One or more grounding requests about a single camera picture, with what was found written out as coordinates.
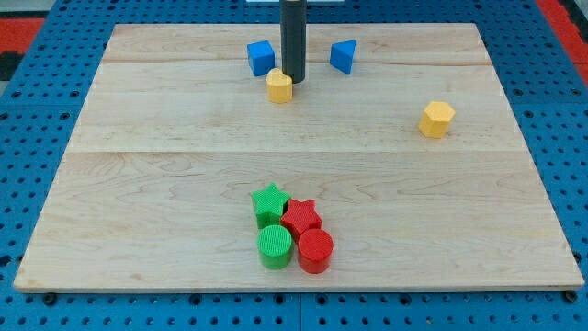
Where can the yellow heart block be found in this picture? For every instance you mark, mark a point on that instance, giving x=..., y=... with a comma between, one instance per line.
x=279, y=86

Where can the light wooden board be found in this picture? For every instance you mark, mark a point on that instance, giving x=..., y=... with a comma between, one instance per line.
x=153, y=193

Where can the green star block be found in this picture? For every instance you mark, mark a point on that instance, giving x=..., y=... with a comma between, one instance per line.
x=269, y=205

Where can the red star block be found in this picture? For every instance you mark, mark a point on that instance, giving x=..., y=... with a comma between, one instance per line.
x=299, y=217

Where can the green cylinder block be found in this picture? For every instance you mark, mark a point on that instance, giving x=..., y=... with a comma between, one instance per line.
x=274, y=244

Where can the red cylinder block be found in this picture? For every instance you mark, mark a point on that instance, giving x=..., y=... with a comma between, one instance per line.
x=315, y=248

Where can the blue cube block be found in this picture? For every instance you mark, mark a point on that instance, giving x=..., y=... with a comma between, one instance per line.
x=261, y=57

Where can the blue triangle block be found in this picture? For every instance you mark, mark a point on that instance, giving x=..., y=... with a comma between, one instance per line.
x=342, y=55

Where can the yellow hexagon block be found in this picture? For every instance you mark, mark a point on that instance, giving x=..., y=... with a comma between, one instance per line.
x=436, y=119

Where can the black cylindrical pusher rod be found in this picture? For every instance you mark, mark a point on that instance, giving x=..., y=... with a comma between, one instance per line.
x=293, y=18

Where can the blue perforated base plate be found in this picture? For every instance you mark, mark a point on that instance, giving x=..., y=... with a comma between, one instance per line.
x=45, y=95

